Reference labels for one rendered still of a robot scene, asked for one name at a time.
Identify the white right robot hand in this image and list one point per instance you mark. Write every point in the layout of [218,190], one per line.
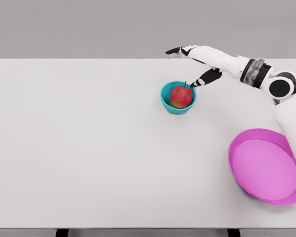
[207,56]

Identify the red apple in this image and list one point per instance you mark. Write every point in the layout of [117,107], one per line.
[181,96]

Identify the blue bowl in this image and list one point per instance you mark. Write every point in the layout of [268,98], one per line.
[178,108]

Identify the pink plate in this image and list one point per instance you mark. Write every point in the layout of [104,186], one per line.
[264,168]

